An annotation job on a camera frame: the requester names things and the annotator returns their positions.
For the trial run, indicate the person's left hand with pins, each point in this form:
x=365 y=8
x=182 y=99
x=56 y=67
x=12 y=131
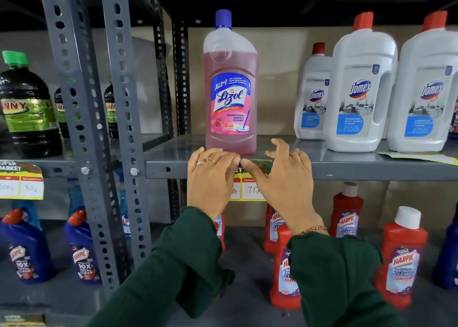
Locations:
x=209 y=187

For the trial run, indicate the person's right hand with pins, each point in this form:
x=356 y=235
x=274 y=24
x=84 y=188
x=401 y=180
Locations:
x=289 y=191

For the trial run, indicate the person's left fingers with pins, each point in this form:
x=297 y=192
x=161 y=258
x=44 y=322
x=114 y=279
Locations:
x=220 y=160

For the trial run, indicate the person's right middle finger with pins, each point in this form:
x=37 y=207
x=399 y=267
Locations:
x=281 y=147

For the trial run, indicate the person's right thumb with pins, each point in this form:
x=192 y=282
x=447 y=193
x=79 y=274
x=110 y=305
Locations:
x=252 y=171

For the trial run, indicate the yellow shelf price tag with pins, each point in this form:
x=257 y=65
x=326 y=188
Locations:
x=21 y=319
x=21 y=182
x=250 y=191

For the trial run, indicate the person's right forearm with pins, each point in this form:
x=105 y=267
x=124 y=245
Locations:
x=336 y=284

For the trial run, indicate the person's left forearm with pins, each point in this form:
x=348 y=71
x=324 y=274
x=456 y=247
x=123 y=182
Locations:
x=171 y=269

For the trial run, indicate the small white cleaner bottle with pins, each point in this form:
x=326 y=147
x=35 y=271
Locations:
x=312 y=101

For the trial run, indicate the grey metal shelving rack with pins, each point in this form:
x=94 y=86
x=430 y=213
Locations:
x=340 y=166
x=71 y=87

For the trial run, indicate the red bathroom cleaner bottle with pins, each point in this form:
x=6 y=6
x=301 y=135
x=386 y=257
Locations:
x=220 y=230
x=402 y=262
x=284 y=276
x=345 y=216
x=273 y=230

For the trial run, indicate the pink floor cleaner bottle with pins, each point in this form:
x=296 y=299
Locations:
x=230 y=87

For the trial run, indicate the brown cardboard back panel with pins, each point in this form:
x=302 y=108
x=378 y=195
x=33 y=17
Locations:
x=279 y=73

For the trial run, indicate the large white cleaner bottle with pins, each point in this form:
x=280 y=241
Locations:
x=427 y=98
x=359 y=94

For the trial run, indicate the light blue spray bottle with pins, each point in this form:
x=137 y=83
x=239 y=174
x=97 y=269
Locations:
x=124 y=216
x=75 y=198
x=27 y=212

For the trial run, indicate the dark bottle with green label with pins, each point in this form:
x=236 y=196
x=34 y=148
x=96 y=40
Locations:
x=111 y=112
x=61 y=112

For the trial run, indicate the flat yellow paper label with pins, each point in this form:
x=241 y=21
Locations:
x=418 y=157

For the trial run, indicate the blue toilet cleaner bottle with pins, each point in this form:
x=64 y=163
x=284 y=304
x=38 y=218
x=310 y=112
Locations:
x=25 y=248
x=83 y=255

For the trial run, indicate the red labelled bottle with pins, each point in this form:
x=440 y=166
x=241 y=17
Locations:
x=454 y=121

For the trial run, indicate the dark bottle with green cap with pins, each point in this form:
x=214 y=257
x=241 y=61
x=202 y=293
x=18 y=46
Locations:
x=28 y=115

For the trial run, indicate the dark blue cleaner bottle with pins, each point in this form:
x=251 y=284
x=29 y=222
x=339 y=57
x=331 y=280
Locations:
x=447 y=255

